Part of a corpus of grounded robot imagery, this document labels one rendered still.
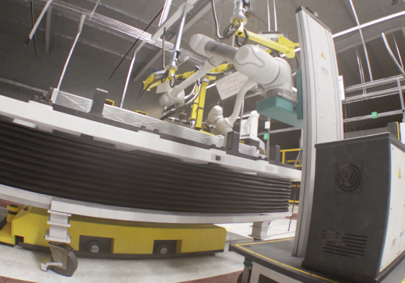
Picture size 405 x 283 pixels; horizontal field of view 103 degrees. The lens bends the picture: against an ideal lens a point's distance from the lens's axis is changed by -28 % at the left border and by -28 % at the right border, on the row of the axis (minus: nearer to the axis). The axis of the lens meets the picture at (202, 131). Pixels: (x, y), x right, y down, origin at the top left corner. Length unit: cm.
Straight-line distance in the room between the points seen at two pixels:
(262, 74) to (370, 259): 92
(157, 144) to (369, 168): 94
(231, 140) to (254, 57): 64
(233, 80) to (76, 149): 159
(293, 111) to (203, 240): 127
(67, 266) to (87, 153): 65
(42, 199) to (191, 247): 118
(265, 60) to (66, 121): 95
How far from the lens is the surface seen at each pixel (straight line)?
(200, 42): 160
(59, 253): 132
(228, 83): 228
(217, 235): 203
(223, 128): 188
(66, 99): 129
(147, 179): 145
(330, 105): 136
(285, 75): 124
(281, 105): 115
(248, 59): 108
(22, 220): 157
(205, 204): 169
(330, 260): 93
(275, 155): 185
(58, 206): 122
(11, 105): 109
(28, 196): 136
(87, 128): 105
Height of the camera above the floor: 64
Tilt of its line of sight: 13 degrees up
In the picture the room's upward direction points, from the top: 7 degrees clockwise
